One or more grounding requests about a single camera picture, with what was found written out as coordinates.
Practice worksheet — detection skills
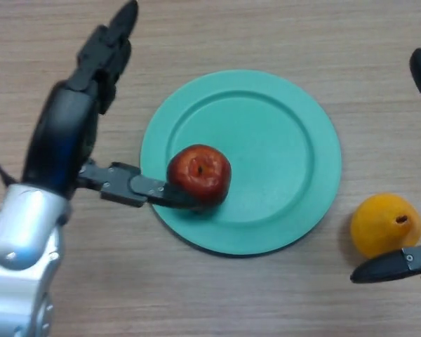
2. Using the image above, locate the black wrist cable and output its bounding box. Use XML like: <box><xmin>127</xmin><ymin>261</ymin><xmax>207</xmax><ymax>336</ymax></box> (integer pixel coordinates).
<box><xmin>0</xmin><ymin>160</ymin><xmax>18</xmax><ymax>186</ymax></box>

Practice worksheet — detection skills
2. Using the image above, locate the green round plate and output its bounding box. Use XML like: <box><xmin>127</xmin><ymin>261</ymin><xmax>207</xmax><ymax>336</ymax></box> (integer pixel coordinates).
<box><xmin>140</xmin><ymin>69</ymin><xmax>342</xmax><ymax>258</ymax></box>

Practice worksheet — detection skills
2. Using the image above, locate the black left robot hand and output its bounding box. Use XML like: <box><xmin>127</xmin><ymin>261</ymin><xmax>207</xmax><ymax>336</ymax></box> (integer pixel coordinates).
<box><xmin>20</xmin><ymin>0</ymin><xmax>206</xmax><ymax>211</ymax></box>

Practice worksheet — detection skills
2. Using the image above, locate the yellow orange pear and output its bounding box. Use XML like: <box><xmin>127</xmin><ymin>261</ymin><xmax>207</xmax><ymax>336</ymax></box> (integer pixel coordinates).
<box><xmin>349</xmin><ymin>192</ymin><xmax>421</xmax><ymax>260</ymax></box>

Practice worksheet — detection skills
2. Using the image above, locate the red apple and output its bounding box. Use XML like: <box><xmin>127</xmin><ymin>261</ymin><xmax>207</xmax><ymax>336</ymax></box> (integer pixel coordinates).
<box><xmin>166</xmin><ymin>143</ymin><xmax>232</xmax><ymax>211</ymax></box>

